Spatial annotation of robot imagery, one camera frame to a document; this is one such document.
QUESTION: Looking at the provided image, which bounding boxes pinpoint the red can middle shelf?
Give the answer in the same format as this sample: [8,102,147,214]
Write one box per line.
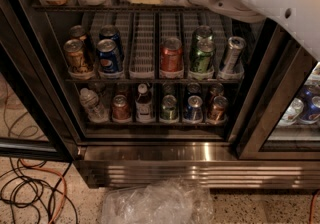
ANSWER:
[160,37,183,72]

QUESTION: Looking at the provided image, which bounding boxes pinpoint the stainless steel display fridge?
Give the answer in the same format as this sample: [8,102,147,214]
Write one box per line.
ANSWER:
[19,0,320,189]

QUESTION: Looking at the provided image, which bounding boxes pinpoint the dark juice bottle white cap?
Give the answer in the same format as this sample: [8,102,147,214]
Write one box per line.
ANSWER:
[135,83,153,122]

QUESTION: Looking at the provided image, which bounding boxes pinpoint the clear water bottle bottom shelf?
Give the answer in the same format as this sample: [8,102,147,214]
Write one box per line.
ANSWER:
[79,88,109,123]

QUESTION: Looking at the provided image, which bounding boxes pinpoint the glass fridge door right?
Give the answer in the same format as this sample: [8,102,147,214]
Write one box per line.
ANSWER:
[237,26,320,160]

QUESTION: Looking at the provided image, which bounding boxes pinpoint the open fridge door left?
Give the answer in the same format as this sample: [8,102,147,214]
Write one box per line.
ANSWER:
[0,0,77,162]

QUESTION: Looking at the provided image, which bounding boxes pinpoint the green can middle back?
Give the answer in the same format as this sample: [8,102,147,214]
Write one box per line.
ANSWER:
[192,25,213,47]

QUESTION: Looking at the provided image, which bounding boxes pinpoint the green can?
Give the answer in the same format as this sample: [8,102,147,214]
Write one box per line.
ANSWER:
[192,25,213,47]
[161,95,178,120]
[190,39,216,73]

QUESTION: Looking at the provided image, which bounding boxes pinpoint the blue pepsi can back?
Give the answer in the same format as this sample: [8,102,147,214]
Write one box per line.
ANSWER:
[99,24,124,59]

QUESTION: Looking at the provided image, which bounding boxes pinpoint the blue pepsi can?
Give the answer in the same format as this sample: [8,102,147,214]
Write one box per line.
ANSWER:
[99,24,124,59]
[96,39,123,73]

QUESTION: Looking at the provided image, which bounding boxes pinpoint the green can middle front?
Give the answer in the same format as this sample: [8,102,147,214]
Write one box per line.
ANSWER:
[190,39,216,73]

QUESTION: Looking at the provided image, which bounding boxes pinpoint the blue pepsi can front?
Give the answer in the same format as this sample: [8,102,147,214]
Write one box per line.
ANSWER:
[96,39,123,73]

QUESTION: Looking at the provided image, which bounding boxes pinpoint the gold can middle back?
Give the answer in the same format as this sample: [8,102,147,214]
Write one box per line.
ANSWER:
[69,25,95,62]

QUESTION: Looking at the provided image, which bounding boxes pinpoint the gold can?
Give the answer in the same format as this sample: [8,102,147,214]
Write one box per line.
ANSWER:
[63,39,93,73]
[69,25,95,62]

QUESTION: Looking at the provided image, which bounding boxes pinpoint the silver tilted can middle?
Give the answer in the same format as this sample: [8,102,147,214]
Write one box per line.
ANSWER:
[219,36,246,74]

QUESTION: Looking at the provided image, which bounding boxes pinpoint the gold can middle front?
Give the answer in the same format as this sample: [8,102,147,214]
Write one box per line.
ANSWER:
[63,39,93,73]

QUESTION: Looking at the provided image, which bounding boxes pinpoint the blue can bottom back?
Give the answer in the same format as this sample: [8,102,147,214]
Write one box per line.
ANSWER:
[184,83,202,101]

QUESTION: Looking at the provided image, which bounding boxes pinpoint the copper can bottom back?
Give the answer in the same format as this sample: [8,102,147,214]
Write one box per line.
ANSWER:
[206,83,224,106]

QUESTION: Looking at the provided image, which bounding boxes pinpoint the copper can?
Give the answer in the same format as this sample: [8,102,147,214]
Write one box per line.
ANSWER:
[206,83,224,106]
[208,96,228,121]

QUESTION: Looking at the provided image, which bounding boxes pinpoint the green can bottom front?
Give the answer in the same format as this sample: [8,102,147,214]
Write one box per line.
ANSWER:
[161,95,178,120]

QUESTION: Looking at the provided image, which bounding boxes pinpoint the orange can bottom front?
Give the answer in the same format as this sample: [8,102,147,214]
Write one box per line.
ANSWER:
[112,95,131,120]

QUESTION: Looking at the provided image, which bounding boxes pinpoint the blue can bottom front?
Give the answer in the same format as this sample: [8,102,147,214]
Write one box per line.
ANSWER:
[183,95,203,122]

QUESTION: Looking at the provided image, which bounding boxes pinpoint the copper can bottom front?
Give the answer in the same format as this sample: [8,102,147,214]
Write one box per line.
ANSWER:
[208,96,228,121]

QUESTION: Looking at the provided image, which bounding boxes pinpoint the blue can behind right door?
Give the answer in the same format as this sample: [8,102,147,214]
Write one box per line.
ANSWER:
[299,85,320,124]

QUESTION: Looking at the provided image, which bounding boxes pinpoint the white can behind right door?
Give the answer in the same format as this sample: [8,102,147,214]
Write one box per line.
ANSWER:
[278,98,304,126]

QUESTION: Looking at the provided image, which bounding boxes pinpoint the crumpled clear plastic bag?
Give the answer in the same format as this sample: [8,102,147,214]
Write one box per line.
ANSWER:
[101,179,214,224]

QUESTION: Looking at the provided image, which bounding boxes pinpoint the orange cable left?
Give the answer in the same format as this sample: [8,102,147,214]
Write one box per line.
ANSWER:
[19,157,68,224]

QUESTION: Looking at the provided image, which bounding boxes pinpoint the orange cable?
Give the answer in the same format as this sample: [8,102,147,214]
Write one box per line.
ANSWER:
[308,191,320,224]
[19,157,68,224]

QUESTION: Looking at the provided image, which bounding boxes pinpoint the black cables on floor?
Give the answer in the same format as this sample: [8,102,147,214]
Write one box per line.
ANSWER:
[0,157,80,224]

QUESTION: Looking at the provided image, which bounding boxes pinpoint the orange cable right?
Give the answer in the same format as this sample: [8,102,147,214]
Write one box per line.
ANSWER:
[308,191,320,224]

